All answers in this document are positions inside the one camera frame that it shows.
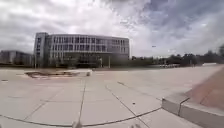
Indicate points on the grey building with glass base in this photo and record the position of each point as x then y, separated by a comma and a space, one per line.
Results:
83, 46

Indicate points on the pale paved plaza ground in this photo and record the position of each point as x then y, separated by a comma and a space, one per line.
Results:
100, 100

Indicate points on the low planter bed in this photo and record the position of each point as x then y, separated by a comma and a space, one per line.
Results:
56, 73

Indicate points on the row of trees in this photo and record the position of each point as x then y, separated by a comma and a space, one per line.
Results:
186, 59

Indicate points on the low grey building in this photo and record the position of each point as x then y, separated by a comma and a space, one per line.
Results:
13, 57

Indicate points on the raised bed with stone kerb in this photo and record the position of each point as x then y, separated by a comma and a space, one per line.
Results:
206, 96

